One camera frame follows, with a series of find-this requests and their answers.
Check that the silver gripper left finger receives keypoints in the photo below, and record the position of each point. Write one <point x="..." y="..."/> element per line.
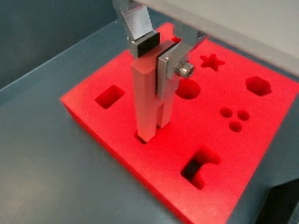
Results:
<point x="143" y="38"/>

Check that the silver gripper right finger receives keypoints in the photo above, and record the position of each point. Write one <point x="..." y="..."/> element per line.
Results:
<point x="172" y="62"/>

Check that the black curved holder stand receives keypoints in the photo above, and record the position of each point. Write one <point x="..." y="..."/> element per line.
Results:
<point x="281" y="209"/>

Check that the red shape-sorting block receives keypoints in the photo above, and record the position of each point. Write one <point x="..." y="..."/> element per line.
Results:
<point x="201" y="159"/>

